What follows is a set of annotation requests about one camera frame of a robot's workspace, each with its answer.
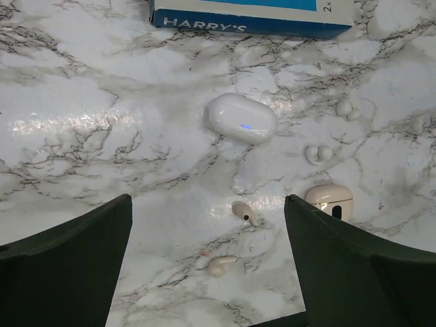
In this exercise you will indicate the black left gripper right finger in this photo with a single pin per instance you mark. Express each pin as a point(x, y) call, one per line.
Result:
point(350, 277)

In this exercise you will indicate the white clip earbud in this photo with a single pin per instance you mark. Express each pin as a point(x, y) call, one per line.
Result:
point(346, 110)
point(317, 155)

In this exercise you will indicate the white earbud charging case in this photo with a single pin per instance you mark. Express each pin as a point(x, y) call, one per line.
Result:
point(237, 117)

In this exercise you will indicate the beige stem earbud upper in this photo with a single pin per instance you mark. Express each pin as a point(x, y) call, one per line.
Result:
point(243, 211)

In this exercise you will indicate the blue Harry's razor box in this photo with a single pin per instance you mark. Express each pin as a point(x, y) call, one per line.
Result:
point(320, 19)

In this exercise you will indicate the beige small earbud case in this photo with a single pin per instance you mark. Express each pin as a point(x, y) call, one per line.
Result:
point(335, 200)

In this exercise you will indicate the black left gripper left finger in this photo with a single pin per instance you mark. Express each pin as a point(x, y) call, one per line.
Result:
point(66, 275)

